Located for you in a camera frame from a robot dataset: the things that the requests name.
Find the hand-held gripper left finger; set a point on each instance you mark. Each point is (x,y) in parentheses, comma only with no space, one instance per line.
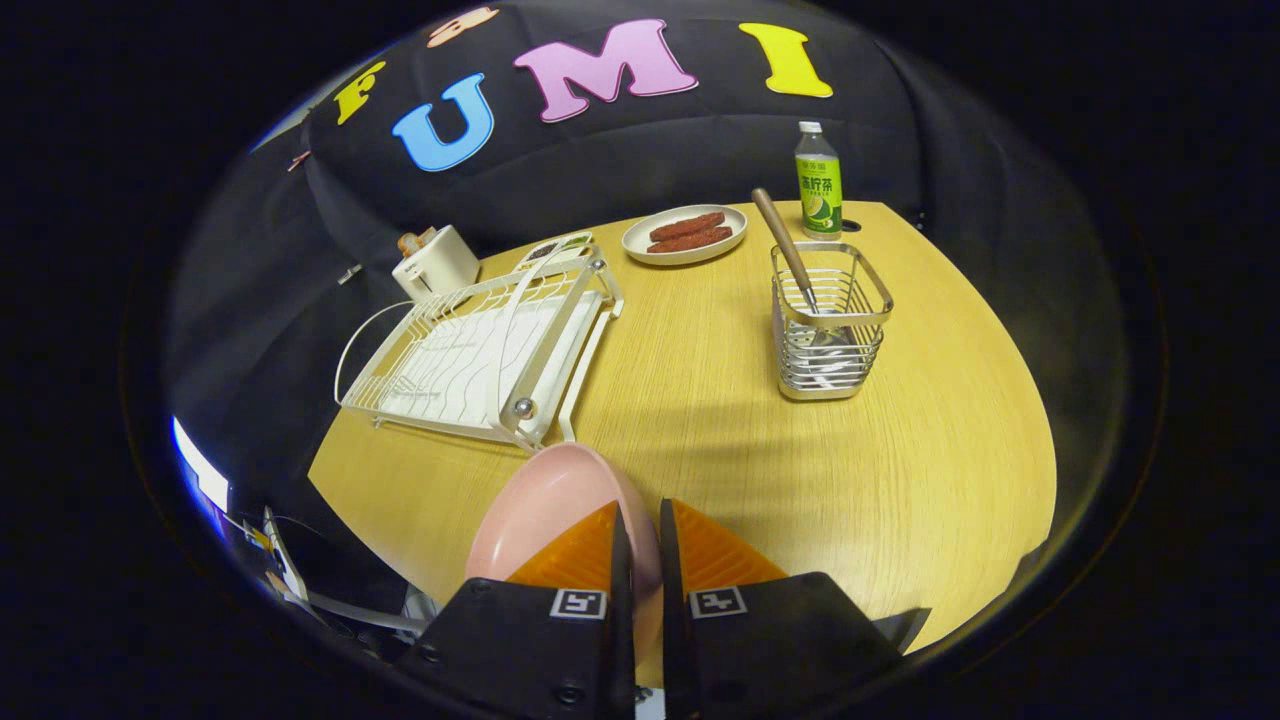
(530,650)

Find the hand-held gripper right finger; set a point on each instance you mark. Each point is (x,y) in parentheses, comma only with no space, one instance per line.
(770,640)

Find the pink plate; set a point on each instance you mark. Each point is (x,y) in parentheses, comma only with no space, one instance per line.
(540,505)

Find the white divided condiment dish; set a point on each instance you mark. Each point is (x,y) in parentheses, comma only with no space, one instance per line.
(560,248)

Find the white oval plate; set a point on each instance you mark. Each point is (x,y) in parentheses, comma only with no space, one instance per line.
(640,248)

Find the white toaster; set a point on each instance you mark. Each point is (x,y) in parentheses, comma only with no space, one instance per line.
(437,268)

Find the reddish brown sausage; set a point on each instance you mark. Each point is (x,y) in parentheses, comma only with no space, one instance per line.
(688,226)
(692,240)

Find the small white clip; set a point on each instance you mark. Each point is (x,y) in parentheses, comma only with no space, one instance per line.
(349,274)

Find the green label drink bottle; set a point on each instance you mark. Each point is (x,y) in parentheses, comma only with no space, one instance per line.
(819,190)

